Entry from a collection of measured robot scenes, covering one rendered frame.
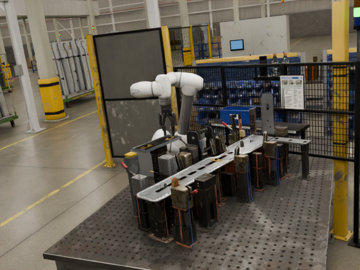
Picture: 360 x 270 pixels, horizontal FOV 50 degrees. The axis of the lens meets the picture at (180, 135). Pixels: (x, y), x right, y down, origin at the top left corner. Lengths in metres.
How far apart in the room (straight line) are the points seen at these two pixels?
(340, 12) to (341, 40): 0.21
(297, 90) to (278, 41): 6.30
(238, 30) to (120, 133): 5.00
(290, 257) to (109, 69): 4.17
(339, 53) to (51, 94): 8.22
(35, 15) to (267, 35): 5.62
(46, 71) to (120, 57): 5.06
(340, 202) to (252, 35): 6.73
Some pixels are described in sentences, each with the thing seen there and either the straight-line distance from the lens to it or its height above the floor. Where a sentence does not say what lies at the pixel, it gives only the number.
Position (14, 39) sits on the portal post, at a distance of 9.55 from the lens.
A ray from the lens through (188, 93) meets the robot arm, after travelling 3.28.
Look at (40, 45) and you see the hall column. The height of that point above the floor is 1.92.
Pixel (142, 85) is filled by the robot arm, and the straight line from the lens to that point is 2.75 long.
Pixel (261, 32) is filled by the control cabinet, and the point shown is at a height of 1.65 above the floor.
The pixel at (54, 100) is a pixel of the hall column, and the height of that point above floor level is 0.54.
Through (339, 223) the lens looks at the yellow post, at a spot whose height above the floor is 0.14.
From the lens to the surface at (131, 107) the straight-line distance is 5.65.
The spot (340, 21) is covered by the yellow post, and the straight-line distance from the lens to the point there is 3.31.
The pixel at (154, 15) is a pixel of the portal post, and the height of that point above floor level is 2.24.
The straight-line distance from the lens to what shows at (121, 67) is 5.60.
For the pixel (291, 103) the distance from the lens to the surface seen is 3.50.
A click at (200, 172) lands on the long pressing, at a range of 2.57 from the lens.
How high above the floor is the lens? 1.91
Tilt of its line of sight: 15 degrees down
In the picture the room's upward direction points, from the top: 6 degrees counter-clockwise
